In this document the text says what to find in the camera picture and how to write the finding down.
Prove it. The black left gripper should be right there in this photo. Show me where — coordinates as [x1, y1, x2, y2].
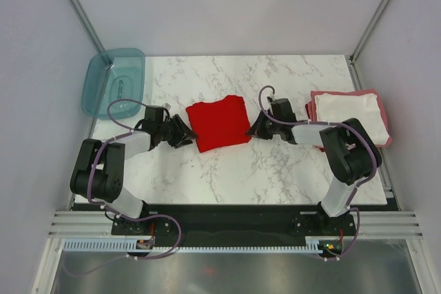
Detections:
[157, 114, 198, 149]

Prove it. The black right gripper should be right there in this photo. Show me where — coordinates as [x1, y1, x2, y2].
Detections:
[247, 109, 282, 140]

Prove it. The red t shirt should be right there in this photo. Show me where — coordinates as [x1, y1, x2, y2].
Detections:
[186, 95, 251, 153]

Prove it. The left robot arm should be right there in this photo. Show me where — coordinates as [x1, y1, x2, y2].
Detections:
[70, 106, 198, 234]

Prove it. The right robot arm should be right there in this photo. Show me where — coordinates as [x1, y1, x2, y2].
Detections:
[247, 98, 382, 235]

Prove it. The pink folded t shirt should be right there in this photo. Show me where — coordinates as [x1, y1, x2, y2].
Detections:
[305, 89, 392, 147]

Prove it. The white folded t shirt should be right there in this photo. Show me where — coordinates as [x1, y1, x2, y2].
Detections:
[314, 91, 391, 147]

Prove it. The teal transparent plastic bin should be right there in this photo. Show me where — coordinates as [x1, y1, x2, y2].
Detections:
[81, 48, 145, 120]

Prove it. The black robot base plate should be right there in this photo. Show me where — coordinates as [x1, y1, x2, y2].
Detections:
[74, 204, 390, 246]

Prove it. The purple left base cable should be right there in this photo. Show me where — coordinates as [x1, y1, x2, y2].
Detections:
[61, 213, 183, 276]

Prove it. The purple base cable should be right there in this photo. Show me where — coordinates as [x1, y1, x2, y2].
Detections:
[61, 213, 183, 276]
[318, 207, 361, 263]

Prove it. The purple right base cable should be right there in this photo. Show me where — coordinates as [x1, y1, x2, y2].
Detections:
[318, 207, 361, 263]

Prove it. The aluminium frame rail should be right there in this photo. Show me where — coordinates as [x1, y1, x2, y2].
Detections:
[48, 211, 423, 240]

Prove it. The left aluminium corner post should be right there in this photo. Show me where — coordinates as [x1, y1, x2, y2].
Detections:
[68, 0, 105, 52]

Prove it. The aluminium corner post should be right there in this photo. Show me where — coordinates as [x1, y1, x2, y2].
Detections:
[68, 0, 105, 52]
[346, 0, 392, 66]

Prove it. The white slotted cable duct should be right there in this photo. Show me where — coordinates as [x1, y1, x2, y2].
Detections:
[63, 238, 322, 253]

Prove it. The right aluminium corner post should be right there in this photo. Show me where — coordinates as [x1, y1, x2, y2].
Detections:
[346, 0, 392, 66]

